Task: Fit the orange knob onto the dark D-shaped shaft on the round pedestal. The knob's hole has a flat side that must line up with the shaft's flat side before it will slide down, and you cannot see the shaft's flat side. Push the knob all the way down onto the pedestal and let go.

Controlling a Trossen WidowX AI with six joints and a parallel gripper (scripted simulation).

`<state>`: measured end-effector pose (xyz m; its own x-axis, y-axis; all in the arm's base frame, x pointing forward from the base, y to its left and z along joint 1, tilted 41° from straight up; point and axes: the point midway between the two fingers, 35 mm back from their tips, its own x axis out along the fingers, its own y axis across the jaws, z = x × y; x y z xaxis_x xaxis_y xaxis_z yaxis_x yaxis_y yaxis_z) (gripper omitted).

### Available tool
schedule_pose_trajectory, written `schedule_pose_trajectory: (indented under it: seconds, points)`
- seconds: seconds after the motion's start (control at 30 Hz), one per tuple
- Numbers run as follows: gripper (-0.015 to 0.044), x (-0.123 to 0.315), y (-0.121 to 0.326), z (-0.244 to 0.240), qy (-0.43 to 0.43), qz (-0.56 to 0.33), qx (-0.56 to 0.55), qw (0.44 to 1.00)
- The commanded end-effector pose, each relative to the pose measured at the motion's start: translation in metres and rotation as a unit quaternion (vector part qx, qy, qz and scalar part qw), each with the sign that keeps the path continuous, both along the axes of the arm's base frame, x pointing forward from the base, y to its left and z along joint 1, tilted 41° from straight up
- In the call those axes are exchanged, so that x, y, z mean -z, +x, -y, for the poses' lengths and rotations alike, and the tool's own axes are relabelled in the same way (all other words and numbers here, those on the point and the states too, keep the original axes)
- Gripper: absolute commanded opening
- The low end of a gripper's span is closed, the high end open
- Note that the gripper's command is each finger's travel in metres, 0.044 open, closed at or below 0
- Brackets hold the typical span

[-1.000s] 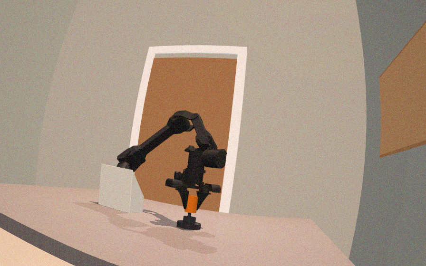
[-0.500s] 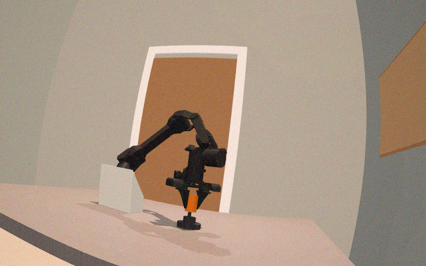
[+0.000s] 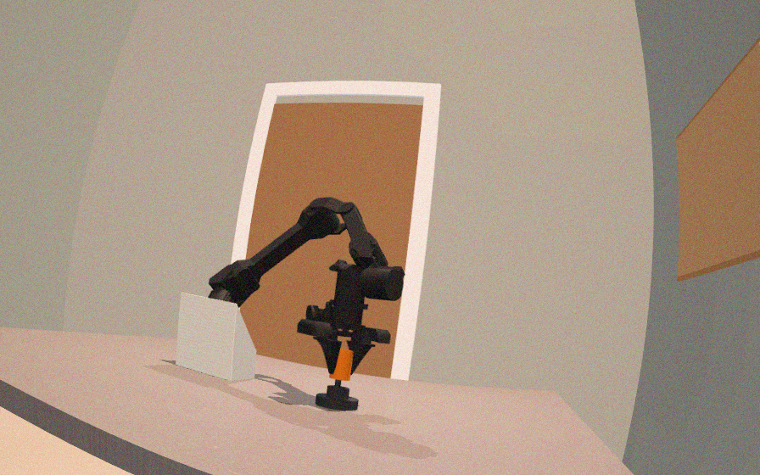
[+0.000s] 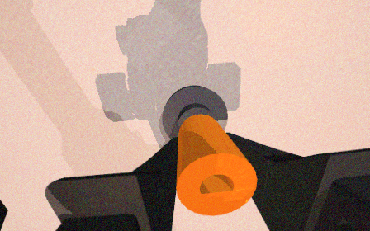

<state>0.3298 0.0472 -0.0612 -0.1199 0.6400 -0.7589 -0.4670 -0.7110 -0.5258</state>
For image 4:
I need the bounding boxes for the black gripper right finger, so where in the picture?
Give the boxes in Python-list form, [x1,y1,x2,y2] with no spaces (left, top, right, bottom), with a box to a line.
[227,132,370,231]

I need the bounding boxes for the orange knob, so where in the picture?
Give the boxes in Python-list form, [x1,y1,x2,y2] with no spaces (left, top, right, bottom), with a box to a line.
[176,114,257,215]

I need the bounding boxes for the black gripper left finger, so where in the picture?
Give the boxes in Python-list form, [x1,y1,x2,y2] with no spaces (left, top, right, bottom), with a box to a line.
[45,137,178,231]

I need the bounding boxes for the dark grey round pedestal with shaft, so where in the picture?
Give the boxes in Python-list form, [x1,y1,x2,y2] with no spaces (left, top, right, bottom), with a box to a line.
[162,86,228,139]

